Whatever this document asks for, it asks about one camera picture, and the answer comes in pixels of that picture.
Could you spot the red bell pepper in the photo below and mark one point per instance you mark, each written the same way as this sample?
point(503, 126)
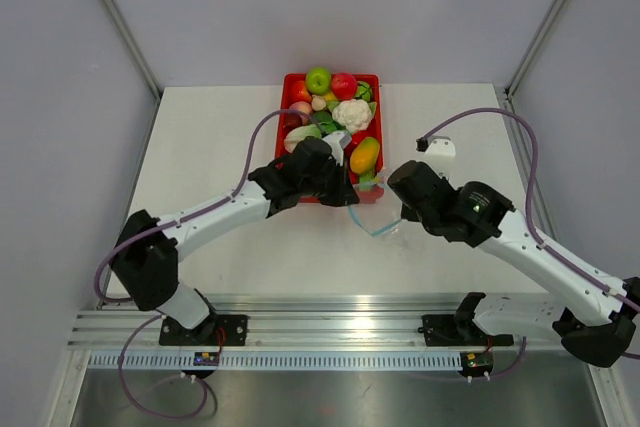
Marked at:
point(357, 138)

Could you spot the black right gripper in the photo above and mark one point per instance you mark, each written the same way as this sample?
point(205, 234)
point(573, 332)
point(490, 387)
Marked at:
point(409, 214)

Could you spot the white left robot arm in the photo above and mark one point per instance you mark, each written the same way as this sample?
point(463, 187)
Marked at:
point(150, 249)

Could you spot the white slotted cable duct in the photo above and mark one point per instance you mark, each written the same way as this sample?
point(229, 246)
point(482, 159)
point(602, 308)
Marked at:
point(278, 361)

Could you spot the green apple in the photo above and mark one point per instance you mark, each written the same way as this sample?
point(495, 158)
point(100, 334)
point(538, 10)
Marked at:
point(318, 80)

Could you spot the green cucumber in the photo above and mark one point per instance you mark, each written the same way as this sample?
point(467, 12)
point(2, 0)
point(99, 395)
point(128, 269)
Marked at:
point(368, 181)

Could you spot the left aluminium frame post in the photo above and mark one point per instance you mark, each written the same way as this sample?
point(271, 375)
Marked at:
point(130, 43)

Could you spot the dark green round vegetable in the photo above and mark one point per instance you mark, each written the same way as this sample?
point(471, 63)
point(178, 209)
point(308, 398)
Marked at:
point(364, 91)

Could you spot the right aluminium frame post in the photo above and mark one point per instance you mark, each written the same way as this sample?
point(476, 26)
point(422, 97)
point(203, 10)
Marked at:
point(542, 33)

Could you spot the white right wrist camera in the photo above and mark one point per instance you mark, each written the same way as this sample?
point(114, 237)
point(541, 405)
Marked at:
point(439, 153)

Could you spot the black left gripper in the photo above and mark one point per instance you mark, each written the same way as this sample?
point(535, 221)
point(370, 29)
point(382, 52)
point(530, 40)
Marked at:
point(343, 194)

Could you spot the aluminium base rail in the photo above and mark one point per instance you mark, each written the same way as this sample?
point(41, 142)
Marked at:
point(300, 323)

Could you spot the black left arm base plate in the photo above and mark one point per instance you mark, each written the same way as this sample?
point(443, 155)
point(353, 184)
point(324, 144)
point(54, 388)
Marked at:
point(215, 330)

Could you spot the green lettuce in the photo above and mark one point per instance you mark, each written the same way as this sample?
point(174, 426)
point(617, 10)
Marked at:
point(299, 134)

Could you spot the red plastic tray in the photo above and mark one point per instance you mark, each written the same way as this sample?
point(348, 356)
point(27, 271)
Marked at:
point(286, 124)

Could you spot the white cauliflower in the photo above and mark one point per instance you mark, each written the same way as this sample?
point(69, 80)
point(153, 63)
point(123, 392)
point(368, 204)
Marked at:
point(354, 115)

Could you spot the red apple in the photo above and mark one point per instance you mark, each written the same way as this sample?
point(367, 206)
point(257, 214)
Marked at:
point(344, 86)

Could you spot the aluminium frame post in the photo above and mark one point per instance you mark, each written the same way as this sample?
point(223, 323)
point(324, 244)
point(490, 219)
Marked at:
point(130, 43)
point(542, 33)

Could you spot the pink peach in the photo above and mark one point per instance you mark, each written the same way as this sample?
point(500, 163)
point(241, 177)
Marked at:
point(302, 111)

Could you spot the yellow orange mango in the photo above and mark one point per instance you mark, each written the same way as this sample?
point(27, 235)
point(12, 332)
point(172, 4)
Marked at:
point(364, 157)

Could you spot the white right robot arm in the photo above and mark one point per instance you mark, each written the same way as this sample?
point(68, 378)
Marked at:
point(592, 314)

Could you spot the garlic bulb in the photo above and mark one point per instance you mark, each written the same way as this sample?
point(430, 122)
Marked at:
point(318, 103)

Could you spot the clear zip top bag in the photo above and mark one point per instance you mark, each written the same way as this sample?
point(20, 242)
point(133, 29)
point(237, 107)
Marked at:
point(378, 212)

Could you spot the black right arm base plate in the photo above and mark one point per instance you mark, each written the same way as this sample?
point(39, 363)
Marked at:
point(445, 330)

